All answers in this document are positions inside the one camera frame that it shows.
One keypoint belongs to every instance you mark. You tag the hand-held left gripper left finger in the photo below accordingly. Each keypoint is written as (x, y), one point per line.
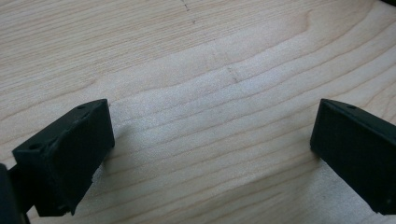
(67, 155)

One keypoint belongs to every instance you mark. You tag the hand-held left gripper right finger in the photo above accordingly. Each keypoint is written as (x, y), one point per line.
(358, 149)

